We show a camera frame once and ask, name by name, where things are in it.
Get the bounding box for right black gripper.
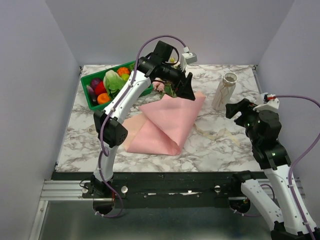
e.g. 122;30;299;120
226;97;263;145

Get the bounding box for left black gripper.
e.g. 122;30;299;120
159;62;195;100

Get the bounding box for pink flower bouquet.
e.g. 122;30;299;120
152;57;180;99

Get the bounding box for beige ribbon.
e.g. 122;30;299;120
87;123;241;146

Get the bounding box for pink wrapping paper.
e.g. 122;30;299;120
123;91;206;156

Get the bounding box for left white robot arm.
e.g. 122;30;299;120
93;41;197;198

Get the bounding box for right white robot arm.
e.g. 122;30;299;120
225;93;320;240

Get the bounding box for white ceramic vase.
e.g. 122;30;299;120
211;72;238;111

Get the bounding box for green bell pepper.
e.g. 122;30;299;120
128;62;136;72

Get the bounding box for lime green fruit toy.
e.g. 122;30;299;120
121;73;130;82

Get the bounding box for orange pumpkin toy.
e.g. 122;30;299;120
116;67;131;77

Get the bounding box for green lettuce toy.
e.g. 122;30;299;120
103;70;126;100

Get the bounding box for orange tangerine toy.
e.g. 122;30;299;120
97;92;111;105

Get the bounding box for green plastic tray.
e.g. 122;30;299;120
81;59;154;111

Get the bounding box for red tomato toy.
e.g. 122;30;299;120
94;81;107;97

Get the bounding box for purple onion toy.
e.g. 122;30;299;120
90;77;102;90

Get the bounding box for purple eggplant toy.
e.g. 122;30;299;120
86;85;98;105

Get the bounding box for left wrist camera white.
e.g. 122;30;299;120
179;52;198;72

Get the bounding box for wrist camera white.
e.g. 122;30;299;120
253;92;280;112
179;52;198;72

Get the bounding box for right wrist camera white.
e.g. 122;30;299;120
253;92;280;112

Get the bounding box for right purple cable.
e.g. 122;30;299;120
273;94;320;240

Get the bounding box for purple cable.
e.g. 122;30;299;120
97;34;187;218
273;94;320;240

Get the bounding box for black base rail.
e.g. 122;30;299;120
51;171;276;210

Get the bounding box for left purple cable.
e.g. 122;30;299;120
97;34;187;218

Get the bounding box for aluminium frame rail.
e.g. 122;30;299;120
28;179;96;240

